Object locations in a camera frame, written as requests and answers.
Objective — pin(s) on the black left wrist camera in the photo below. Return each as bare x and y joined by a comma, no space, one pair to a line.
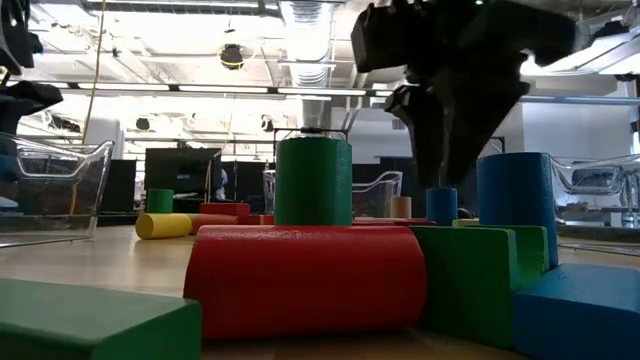
17,45

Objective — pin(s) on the silver air duct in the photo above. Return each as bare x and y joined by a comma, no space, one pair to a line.
310,40

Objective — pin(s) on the orange-red cylinder block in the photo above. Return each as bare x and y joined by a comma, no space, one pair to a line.
215,223

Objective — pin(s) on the yellow cylinder block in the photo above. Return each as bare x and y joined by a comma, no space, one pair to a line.
162,226

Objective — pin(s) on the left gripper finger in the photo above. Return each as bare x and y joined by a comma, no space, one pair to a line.
20,102

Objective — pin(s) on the red rectangular block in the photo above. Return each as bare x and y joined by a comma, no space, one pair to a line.
225,208

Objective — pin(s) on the black monitor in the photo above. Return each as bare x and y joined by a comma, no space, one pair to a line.
180,172

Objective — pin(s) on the red cylinder block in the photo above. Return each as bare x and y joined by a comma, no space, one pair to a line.
300,280

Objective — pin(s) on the small green cylinder block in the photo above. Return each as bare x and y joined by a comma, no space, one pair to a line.
160,201

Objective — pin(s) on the black ceiling dome fixture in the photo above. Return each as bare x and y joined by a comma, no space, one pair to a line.
232,56

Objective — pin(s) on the coral rectangular block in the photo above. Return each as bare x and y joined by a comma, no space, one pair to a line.
395,222

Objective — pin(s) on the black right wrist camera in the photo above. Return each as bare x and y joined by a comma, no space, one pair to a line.
380,35

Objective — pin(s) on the blue thick block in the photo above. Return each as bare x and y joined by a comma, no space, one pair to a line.
580,315

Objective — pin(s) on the light green arch block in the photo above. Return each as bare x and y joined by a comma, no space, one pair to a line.
465,222

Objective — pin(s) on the small blue cylinder block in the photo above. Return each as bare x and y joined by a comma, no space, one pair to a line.
441,206

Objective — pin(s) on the natural wood cylinder block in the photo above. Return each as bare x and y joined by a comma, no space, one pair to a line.
401,207

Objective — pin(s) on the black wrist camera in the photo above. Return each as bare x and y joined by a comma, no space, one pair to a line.
380,35
17,45

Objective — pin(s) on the green flat block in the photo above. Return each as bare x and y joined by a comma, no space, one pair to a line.
90,320

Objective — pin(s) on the green thick block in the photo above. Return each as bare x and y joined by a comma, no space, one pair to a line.
465,285

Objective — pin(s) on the clear plastic bin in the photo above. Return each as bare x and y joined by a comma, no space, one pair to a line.
380,195
60,165
600,170

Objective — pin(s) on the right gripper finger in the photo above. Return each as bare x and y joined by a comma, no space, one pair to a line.
425,130
475,120

